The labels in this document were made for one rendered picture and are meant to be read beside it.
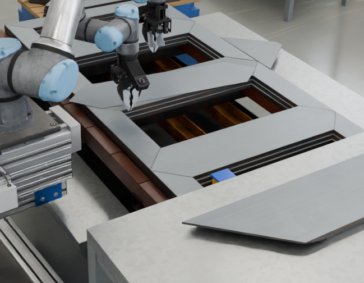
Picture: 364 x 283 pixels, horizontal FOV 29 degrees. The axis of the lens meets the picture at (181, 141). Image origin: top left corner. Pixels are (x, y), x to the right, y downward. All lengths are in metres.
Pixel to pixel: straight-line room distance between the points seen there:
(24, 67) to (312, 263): 0.86
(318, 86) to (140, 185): 1.07
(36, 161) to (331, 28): 3.70
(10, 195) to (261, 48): 1.52
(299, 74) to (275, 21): 2.50
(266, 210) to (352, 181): 0.26
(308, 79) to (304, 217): 1.38
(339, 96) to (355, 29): 2.66
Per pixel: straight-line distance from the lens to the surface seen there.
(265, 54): 3.01
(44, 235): 3.22
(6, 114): 1.94
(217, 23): 3.38
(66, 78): 1.83
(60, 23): 1.85
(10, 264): 2.78
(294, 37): 5.21
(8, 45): 1.89
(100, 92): 2.51
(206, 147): 2.21
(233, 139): 2.26
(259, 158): 2.21
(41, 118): 2.01
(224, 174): 2.04
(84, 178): 2.38
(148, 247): 1.53
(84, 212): 2.23
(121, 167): 2.17
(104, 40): 2.15
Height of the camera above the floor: 2.05
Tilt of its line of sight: 32 degrees down
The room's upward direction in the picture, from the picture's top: 3 degrees clockwise
